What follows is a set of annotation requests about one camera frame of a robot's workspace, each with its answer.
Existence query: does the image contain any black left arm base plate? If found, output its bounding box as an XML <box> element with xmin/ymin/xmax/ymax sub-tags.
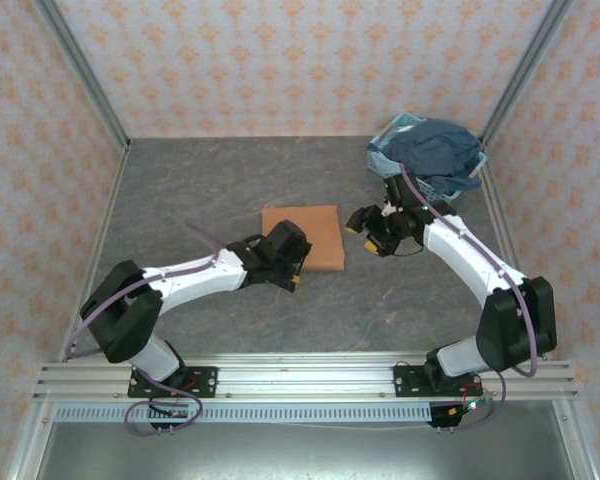
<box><xmin>127</xmin><ymin>366</ymin><xmax>219</xmax><ymax>400</ymax></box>

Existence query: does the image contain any orange printed t-shirt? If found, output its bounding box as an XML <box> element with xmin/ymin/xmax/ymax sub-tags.
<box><xmin>261</xmin><ymin>203</ymin><xmax>347</xmax><ymax>274</ymax></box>

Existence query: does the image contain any grey metal sheet panel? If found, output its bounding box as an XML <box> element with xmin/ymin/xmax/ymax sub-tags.
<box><xmin>42</xmin><ymin>422</ymin><xmax>566</xmax><ymax>480</ymax></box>

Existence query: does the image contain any aluminium frame post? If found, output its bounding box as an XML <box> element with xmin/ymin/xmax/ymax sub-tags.
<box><xmin>33</xmin><ymin>0</ymin><xmax>132</xmax><ymax>154</ymax></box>
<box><xmin>478</xmin><ymin>0</ymin><xmax>577</xmax><ymax>146</ymax></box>

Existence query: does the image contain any dark blue t-shirt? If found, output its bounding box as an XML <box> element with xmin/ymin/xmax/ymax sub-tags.
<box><xmin>382</xmin><ymin>118</ymin><xmax>484</xmax><ymax>194</ymax></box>

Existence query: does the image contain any aluminium lower frame beam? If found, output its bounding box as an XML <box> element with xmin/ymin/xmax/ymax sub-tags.
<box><xmin>552</xmin><ymin>399</ymin><xmax>597</xmax><ymax>480</ymax></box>
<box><xmin>5</xmin><ymin>399</ymin><xmax>57</xmax><ymax>480</ymax></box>

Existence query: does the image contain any light blue laundry basket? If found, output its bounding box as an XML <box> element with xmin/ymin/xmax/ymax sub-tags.
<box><xmin>367</xmin><ymin>112</ymin><xmax>489</xmax><ymax>202</ymax></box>

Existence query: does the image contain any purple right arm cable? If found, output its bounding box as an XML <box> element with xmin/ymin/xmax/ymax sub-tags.
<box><xmin>399</xmin><ymin>164</ymin><xmax>540</xmax><ymax>432</ymax></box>

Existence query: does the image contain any aluminium mounting rail beam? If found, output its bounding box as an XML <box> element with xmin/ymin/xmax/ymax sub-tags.
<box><xmin>33</xmin><ymin>351</ymin><xmax>580</xmax><ymax>402</ymax></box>

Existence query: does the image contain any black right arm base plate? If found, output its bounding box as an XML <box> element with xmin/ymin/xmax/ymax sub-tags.
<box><xmin>393</xmin><ymin>364</ymin><xmax>483</xmax><ymax>400</ymax></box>

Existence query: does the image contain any aluminium table side rail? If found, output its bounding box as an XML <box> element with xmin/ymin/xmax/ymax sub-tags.
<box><xmin>57</xmin><ymin>142</ymin><xmax>133</xmax><ymax>362</ymax></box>

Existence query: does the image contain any slotted grey cable tray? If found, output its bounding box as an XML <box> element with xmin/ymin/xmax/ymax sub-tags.
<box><xmin>53</xmin><ymin>402</ymin><xmax>434</xmax><ymax>424</ymax></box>

